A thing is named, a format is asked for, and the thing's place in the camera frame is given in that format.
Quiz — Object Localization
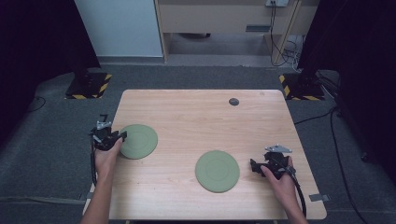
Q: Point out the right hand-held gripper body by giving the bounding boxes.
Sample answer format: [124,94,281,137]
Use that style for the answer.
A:
[262,143,297,181]

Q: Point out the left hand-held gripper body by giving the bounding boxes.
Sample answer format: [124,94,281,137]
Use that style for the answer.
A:
[89,120,121,152]

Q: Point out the green round plate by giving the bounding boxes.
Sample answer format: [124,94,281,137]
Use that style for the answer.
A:
[194,149,241,194]
[119,123,159,161]

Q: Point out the person's left hand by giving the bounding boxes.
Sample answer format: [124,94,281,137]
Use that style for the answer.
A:
[93,137,124,185]

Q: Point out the person's right hand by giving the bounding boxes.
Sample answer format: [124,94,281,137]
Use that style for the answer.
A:
[260,156,300,213]

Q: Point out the black stand base striped tape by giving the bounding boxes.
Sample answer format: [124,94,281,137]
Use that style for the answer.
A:
[64,63,113,101]
[278,69,326,102]

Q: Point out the black curtain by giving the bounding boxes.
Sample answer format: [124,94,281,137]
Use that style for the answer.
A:
[297,0,396,185]
[0,0,102,144]

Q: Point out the white power socket box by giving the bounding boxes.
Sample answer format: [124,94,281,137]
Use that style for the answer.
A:
[264,0,290,8]

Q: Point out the left hand-held gripper black cable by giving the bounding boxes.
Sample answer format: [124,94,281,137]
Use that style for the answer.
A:
[89,135,99,188]

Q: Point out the hand-held gripper black cable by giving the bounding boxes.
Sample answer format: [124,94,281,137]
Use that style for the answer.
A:
[89,135,99,188]
[279,161,308,218]

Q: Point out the right hand-held gripper black cable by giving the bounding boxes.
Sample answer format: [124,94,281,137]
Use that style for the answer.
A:
[279,161,308,218]

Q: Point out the long black floor cable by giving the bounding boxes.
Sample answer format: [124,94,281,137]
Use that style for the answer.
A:
[293,105,363,224]

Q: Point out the short black floor cable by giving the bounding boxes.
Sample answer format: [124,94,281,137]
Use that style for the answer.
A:
[24,95,47,114]

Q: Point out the black hanging power cables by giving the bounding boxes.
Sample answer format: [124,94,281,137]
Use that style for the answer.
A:
[269,1,302,68]

